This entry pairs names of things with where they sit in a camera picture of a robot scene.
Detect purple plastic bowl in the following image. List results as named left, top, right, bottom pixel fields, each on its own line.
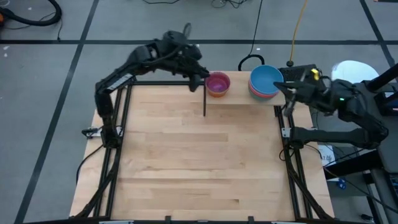
left=206, top=72, right=231, bottom=94

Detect black aluminium table frame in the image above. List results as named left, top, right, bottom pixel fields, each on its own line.
left=73, top=79, right=336, bottom=224

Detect white paper sheet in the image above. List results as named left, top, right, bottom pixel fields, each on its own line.
left=317, top=144, right=337, bottom=168

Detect red plastic bowl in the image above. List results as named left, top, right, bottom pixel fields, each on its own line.
left=248, top=81, right=280, bottom=100

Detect blue plastic bowl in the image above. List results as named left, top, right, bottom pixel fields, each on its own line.
left=249, top=64, right=285, bottom=96

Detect wooden shelf with black legs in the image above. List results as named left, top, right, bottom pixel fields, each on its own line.
left=203, top=70, right=292, bottom=118

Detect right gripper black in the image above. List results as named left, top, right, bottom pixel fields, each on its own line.
left=273, top=75, right=332, bottom=117

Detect black floor cable with loop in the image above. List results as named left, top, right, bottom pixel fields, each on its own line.
left=238, top=0, right=265, bottom=72

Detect tangled black cables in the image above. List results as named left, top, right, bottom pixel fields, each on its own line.
left=211, top=0, right=249, bottom=9

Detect grey equipment cart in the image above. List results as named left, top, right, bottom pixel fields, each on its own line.
left=353, top=63, right=398, bottom=224

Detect black vacuum hose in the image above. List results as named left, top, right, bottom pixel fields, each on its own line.
left=0, top=0, right=63, bottom=27

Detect orange plastic bowl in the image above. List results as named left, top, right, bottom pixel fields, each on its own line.
left=206, top=79, right=231, bottom=98

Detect black arm base cable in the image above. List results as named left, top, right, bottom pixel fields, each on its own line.
left=75, top=144, right=105, bottom=185

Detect yellow floor cable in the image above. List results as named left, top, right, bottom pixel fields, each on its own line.
left=285, top=0, right=309, bottom=68

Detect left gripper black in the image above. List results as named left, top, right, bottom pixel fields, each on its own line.
left=172, top=55, right=211, bottom=93

